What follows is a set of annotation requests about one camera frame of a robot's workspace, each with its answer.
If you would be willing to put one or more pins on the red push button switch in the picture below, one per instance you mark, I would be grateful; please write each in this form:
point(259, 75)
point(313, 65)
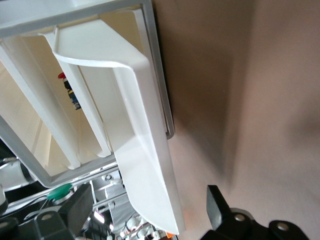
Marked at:
point(66, 83)

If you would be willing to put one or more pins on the grey aluminium frame rail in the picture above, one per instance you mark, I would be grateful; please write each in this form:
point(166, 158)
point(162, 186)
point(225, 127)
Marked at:
point(105, 201)

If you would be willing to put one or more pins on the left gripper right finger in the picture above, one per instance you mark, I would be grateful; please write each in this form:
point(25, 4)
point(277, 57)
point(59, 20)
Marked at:
point(217, 212)

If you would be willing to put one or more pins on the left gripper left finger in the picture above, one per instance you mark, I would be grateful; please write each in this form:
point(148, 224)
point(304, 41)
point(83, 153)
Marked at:
point(75, 212)

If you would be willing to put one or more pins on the white drawer cabinet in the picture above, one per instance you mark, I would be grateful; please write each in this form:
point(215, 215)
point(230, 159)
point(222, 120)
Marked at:
point(37, 15)

